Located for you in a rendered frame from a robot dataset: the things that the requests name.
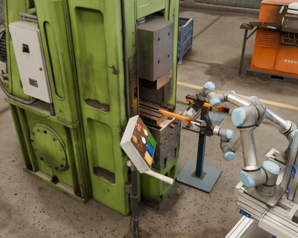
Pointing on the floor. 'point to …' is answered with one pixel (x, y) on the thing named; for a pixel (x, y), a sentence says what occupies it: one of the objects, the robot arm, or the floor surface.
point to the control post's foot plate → (137, 233)
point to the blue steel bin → (185, 36)
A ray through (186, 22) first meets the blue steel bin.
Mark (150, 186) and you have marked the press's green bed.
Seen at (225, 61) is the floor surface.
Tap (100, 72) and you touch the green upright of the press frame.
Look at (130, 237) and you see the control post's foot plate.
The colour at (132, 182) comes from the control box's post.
